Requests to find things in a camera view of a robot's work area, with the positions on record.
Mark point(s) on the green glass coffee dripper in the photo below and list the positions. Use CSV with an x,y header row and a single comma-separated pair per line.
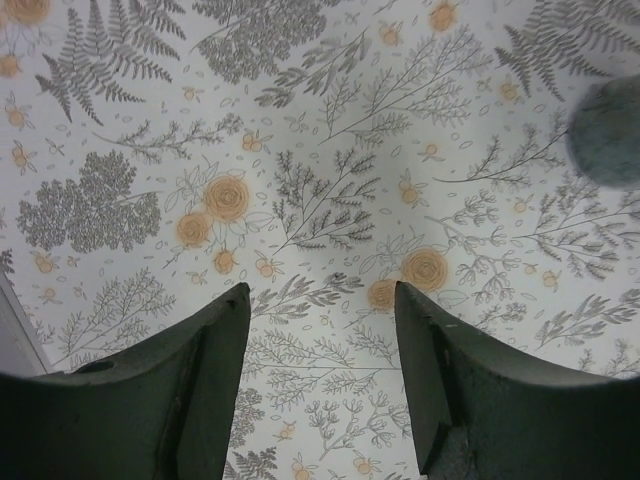
x,y
603,134

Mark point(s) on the floral patterned tablecloth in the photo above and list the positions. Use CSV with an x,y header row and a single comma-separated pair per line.
x,y
156,153

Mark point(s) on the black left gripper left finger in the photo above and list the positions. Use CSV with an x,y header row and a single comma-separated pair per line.
x,y
160,409

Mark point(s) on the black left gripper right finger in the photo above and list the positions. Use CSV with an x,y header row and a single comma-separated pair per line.
x,y
481,409

